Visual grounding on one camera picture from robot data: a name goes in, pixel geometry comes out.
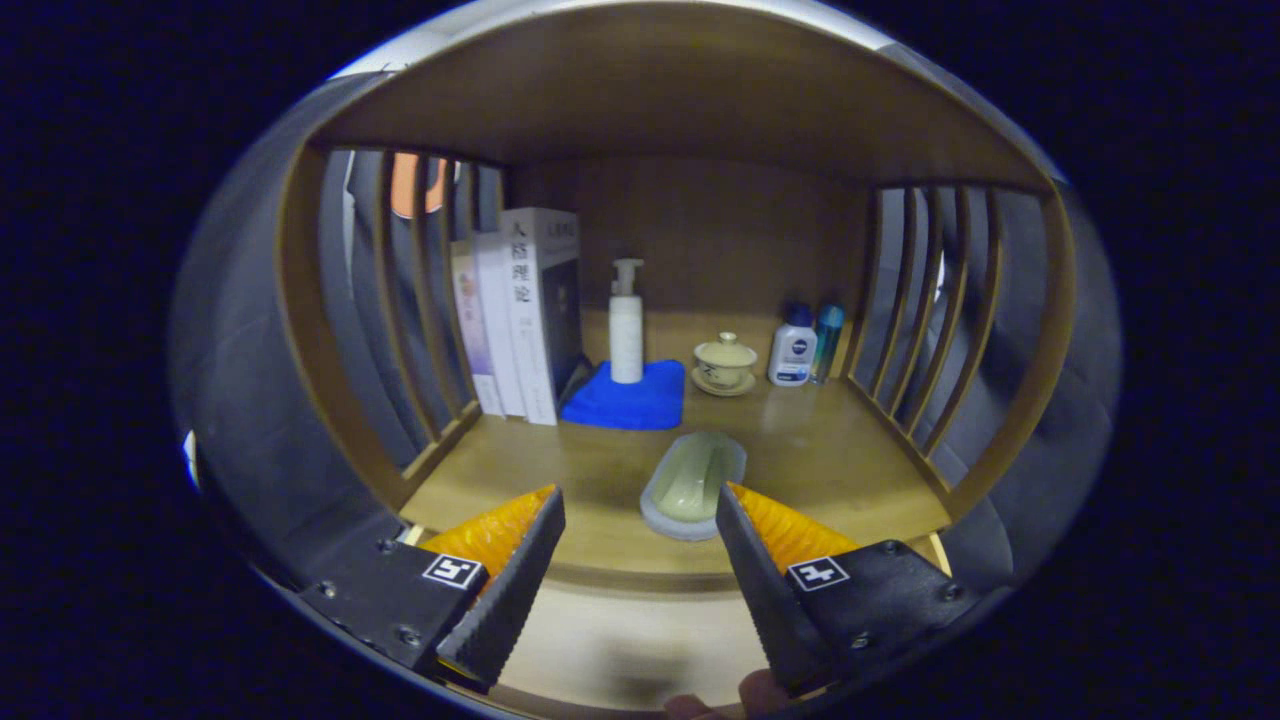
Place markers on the thick white and black book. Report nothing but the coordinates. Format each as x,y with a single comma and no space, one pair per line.
530,320

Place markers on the wooden cabinet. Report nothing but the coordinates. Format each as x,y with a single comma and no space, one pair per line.
700,100

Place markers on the pale purple book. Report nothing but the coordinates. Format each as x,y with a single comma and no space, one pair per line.
472,330

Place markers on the pale green dish grey base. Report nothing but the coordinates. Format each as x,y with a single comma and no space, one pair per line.
690,485

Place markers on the wooden countertop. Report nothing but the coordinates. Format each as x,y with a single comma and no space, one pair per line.
600,470

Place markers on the blue cloth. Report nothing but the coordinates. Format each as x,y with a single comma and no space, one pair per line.
625,405

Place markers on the white lotion bottle blue cap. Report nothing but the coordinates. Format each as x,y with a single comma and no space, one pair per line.
792,352

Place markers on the white pump bottle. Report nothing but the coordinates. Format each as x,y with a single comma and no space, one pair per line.
627,340

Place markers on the beige lidded tea cup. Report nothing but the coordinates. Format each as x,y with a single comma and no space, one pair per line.
724,362

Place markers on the teal bottle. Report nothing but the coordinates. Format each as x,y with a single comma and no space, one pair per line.
830,340

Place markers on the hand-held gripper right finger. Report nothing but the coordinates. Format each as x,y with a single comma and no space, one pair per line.
770,600

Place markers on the thin white book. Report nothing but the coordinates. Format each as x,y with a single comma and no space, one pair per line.
497,330

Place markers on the black backdrop cloth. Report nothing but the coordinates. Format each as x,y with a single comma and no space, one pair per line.
240,350

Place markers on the wooden drawer with black knob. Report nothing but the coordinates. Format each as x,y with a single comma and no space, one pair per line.
620,640

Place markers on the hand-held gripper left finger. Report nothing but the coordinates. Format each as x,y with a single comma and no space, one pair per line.
510,600

